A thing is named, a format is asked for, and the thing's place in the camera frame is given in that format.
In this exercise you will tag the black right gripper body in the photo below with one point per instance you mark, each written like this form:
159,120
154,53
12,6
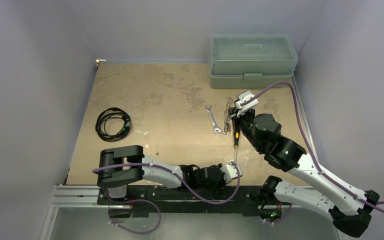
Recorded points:
240,119

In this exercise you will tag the grey key holder plate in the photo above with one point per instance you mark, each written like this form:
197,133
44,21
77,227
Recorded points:
227,120

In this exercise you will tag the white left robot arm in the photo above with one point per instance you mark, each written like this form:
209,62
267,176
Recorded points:
121,166

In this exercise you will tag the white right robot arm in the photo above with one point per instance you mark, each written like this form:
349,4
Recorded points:
348,207

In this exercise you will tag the orange black screwdriver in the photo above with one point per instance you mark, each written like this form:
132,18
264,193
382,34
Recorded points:
236,136

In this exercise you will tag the silver open-end wrench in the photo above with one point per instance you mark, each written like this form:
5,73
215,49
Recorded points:
216,128

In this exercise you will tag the green plastic toolbox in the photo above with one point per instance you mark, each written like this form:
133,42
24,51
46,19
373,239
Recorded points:
246,61

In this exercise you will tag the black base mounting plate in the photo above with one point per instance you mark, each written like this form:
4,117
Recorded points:
248,201

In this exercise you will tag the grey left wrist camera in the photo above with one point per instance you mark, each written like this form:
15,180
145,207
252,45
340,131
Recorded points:
231,171

